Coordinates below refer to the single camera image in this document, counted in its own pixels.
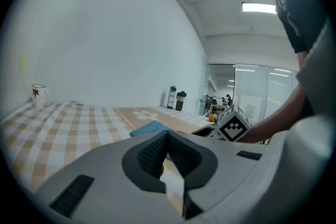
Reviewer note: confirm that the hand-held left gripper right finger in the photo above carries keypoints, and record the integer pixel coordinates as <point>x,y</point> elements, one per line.
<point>225,165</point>

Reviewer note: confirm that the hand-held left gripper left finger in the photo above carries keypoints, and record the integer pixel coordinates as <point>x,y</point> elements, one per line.
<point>105,170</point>

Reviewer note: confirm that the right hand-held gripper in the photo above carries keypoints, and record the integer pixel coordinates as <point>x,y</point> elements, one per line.
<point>233,127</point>

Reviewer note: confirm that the cream notebook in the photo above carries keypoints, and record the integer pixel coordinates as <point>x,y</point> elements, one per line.
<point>148,129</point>

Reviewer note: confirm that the person's right forearm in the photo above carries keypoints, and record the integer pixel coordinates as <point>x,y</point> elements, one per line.
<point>275,118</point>

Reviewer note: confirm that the orange fruit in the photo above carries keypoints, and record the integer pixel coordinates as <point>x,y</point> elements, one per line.
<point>212,118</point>

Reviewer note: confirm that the wooden office desk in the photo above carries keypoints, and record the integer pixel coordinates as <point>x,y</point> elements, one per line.
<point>219,107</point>

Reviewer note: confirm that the black lidded shaker bottle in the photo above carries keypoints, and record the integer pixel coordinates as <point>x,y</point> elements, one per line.
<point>180,102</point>

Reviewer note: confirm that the blue label bottle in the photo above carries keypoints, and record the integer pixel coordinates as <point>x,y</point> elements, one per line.
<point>171,98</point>

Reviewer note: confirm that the beige checked tablecloth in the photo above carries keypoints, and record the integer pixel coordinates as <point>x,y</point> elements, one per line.
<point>65,133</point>

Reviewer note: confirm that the clear glass partition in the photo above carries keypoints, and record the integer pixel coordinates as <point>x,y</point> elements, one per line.
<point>262,89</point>

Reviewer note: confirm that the white mug with red leaf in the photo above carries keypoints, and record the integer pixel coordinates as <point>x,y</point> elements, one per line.
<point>39,97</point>

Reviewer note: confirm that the rectangular ceiling light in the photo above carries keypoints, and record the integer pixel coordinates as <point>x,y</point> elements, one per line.
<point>258,7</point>

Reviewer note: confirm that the person's black clothing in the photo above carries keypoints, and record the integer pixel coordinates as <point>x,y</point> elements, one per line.
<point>296,8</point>

